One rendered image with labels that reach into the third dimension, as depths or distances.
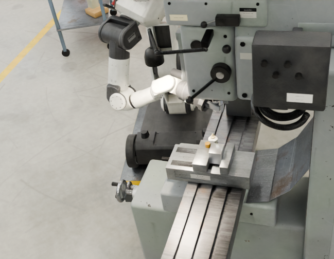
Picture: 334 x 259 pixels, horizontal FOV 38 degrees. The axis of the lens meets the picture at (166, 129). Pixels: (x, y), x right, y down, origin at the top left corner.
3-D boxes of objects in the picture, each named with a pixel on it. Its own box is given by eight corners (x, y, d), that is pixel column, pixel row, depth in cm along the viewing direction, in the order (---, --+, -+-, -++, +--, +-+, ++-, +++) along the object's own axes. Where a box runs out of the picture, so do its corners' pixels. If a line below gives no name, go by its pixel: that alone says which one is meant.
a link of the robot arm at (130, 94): (153, 104, 205) (118, 117, 215) (162, 96, 214) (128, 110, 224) (142, 81, 204) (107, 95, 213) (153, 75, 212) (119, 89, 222)
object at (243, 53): (236, 102, 172) (232, 37, 155) (247, 64, 189) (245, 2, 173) (291, 106, 166) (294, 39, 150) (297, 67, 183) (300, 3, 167)
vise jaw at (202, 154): (192, 170, 197) (191, 164, 194) (201, 146, 208) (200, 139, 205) (207, 172, 195) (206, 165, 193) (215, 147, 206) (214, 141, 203)
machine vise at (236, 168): (167, 179, 205) (163, 160, 198) (177, 155, 216) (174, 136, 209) (249, 189, 194) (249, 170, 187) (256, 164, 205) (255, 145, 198)
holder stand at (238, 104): (226, 115, 233) (223, 81, 220) (233, 89, 248) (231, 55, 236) (251, 117, 229) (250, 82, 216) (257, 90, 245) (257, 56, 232)
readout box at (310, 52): (251, 109, 139) (250, 46, 126) (256, 91, 146) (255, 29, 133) (324, 115, 133) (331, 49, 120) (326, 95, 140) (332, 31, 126)
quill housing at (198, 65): (187, 101, 181) (176, 24, 161) (199, 70, 196) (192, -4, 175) (237, 105, 175) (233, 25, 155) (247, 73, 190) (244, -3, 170)
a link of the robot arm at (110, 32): (100, 54, 210) (101, 22, 204) (115, 51, 216) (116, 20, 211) (119, 60, 203) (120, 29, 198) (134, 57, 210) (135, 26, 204)
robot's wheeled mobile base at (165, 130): (150, 103, 334) (142, 61, 312) (226, 100, 324) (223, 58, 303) (134, 168, 286) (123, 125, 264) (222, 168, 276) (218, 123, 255)
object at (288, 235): (147, 277, 262) (127, 204, 224) (164, 230, 285) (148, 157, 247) (301, 307, 238) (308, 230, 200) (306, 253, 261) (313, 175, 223)
